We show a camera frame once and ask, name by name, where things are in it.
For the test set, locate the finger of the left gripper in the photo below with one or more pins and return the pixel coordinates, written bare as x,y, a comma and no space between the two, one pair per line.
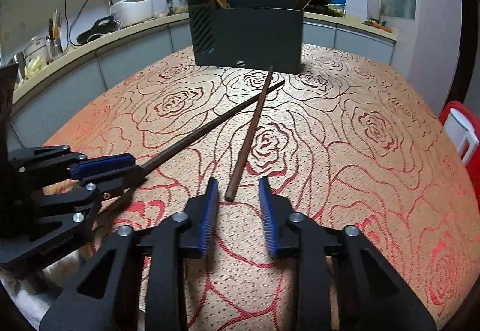
114,183
100,165

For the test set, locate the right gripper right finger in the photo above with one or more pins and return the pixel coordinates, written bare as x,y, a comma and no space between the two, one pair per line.
371,294

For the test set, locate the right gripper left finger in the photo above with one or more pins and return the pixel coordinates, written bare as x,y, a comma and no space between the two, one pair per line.
105,293

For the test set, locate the dark long chopstick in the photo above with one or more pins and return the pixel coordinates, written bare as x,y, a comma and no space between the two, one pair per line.
155,162

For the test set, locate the lower kitchen cabinets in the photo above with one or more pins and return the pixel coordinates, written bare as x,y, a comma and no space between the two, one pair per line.
54,94

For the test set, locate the person left hand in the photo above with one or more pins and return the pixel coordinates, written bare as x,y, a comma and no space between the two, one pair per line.
61,187

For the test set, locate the countertop utensil jar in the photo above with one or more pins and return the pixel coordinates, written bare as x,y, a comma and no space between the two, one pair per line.
54,35

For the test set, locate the rose pattern tablecloth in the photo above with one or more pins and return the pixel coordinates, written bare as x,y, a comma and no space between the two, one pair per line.
348,141

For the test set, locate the black countertop appliance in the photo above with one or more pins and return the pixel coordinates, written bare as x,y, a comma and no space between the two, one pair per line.
102,26

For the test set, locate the white rice cooker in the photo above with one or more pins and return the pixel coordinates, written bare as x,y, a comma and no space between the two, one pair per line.
131,12

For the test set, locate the red plastic chair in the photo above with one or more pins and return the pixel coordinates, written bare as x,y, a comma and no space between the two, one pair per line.
473,166

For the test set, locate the black pepper grinder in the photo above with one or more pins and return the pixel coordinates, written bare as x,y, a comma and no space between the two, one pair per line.
170,7

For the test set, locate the white electric kettle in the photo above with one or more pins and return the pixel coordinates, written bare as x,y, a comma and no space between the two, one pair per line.
461,132

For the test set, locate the dark green utensil holder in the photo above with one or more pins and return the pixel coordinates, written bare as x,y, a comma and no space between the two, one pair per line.
256,34

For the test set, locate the white plastic bottle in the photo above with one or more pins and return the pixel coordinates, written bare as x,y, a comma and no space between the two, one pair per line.
373,9

